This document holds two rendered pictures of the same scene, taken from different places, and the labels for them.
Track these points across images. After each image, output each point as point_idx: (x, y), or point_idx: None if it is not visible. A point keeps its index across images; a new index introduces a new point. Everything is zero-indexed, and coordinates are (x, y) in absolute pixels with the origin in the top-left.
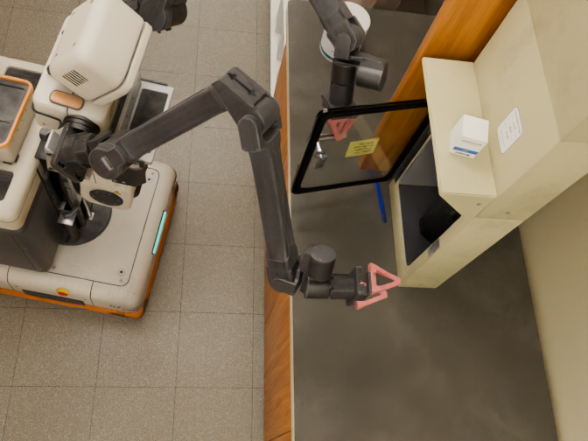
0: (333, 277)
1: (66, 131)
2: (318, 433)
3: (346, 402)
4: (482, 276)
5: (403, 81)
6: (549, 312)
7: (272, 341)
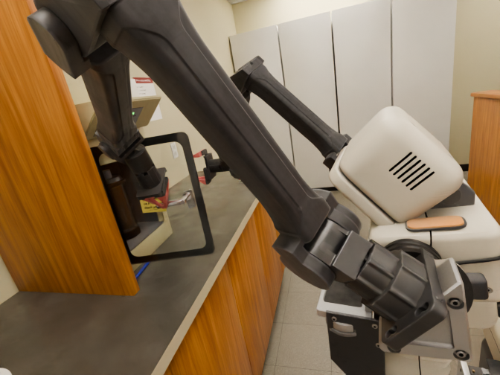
0: (219, 160)
1: None
2: (246, 196)
3: (229, 202)
4: None
5: (93, 168)
6: None
7: (254, 335)
